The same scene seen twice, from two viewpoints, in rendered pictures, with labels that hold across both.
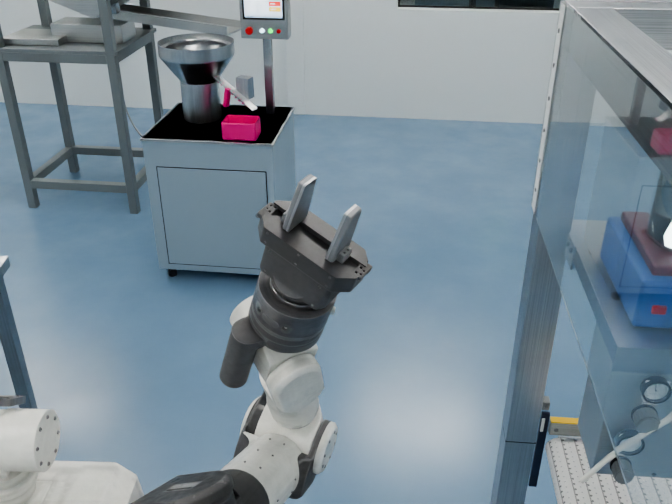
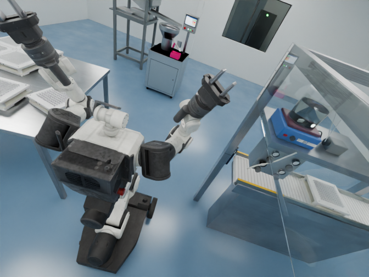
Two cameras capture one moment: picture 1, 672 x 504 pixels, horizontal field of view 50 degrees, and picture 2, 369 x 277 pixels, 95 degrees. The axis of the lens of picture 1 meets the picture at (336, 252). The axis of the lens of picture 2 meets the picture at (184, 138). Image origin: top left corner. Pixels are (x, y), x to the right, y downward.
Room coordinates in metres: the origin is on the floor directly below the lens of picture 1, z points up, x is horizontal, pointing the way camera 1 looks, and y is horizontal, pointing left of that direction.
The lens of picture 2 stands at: (0.08, 0.13, 1.81)
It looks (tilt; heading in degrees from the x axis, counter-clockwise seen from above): 42 degrees down; 353
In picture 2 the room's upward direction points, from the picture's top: 21 degrees clockwise
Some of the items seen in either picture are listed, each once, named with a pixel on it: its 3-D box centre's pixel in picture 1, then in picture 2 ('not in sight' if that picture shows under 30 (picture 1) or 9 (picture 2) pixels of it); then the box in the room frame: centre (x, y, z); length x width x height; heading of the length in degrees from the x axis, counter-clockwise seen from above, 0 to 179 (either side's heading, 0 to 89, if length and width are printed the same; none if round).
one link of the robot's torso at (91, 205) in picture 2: not in sight; (105, 195); (0.49, 0.37, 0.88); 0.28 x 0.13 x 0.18; 178
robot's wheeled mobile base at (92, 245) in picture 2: not in sight; (115, 221); (0.60, 0.37, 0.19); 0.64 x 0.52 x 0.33; 178
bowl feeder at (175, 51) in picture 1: (212, 80); (171, 39); (3.45, 0.60, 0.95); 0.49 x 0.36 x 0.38; 83
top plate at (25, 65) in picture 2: not in sight; (17, 59); (1.39, 1.53, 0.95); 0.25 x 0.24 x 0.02; 177
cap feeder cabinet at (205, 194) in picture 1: (227, 192); (166, 71); (3.39, 0.56, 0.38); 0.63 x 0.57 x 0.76; 83
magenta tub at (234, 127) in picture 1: (241, 128); (175, 55); (3.18, 0.44, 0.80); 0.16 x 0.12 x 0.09; 83
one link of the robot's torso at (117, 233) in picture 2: not in sight; (113, 221); (0.57, 0.37, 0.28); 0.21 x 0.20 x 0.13; 178
